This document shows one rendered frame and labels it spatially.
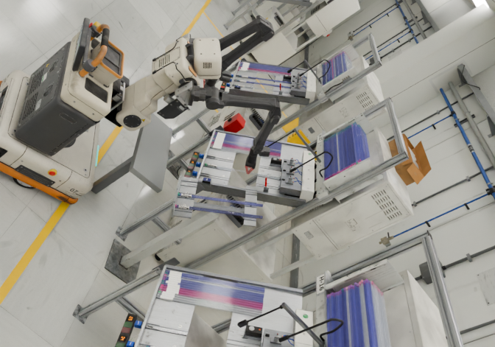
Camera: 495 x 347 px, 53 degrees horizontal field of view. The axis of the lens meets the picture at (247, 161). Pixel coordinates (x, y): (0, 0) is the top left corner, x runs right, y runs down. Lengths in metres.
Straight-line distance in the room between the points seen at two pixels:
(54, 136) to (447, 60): 4.63
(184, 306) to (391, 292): 0.97
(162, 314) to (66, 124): 1.13
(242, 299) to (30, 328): 1.12
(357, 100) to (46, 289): 2.86
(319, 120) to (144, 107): 2.02
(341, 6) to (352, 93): 3.25
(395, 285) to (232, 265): 1.50
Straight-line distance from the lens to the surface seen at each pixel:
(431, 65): 6.30
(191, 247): 3.56
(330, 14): 7.55
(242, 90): 4.44
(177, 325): 2.41
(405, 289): 2.47
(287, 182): 3.23
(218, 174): 3.31
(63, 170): 3.12
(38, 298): 3.02
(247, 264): 3.59
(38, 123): 2.88
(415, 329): 2.32
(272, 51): 7.74
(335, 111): 4.49
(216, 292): 2.53
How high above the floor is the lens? 2.33
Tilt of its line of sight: 24 degrees down
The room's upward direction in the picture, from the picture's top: 59 degrees clockwise
